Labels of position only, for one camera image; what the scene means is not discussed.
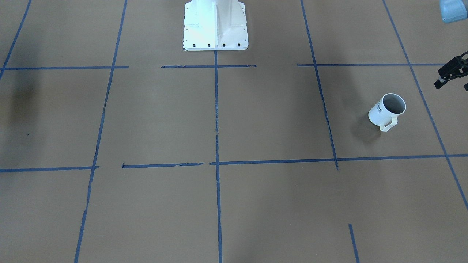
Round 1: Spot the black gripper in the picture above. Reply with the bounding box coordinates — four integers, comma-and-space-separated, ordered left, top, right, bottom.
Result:
434, 51, 468, 91

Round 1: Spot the white mug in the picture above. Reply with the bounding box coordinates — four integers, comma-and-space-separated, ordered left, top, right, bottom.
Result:
368, 93, 407, 132

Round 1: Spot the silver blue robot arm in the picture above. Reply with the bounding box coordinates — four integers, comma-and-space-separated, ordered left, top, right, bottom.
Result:
434, 0, 468, 89

